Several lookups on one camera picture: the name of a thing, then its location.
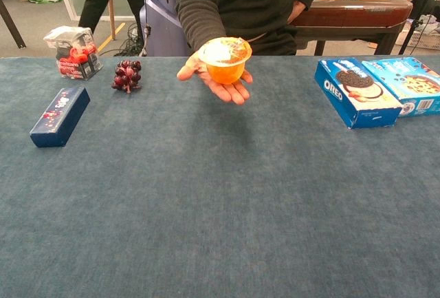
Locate person right hand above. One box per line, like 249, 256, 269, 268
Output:
176, 57, 254, 106

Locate person left hand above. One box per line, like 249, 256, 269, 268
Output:
287, 0, 307, 25

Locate orange jelly cup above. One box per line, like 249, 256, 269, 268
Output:
198, 36, 253, 85

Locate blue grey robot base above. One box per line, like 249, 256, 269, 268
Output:
139, 0, 190, 57

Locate person forearm dark sleeve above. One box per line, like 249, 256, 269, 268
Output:
173, 0, 228, 54

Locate person torso dark sweater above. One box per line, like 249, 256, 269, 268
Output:
219, 0, 334, 56

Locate brown wooden game table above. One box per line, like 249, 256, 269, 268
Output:
290, 0, 413, 56

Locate dark red grape bunch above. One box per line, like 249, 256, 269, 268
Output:
111, 59, 143, 94

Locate blue Oreo box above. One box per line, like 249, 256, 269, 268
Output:
313, 57, 404, 130

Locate black tripod stand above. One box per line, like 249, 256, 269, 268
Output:
398, 0, 440, 55

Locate white plastic basket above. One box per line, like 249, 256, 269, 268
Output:
395, 15, 440, 50

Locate light blue cookie box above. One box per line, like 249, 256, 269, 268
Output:
361, 56, 440, 118

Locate clear box red candies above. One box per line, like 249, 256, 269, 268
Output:
43, 25, 104, 81

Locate dark blue long box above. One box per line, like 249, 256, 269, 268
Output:
29, 87, 91, 149

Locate dark table leg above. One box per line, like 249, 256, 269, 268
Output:
0, 0, 27, 50

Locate tangle of floor cables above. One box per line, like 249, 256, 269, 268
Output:
99, 22, 145, 57

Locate light wooden post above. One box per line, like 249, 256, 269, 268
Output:
107, 0, 117, 41

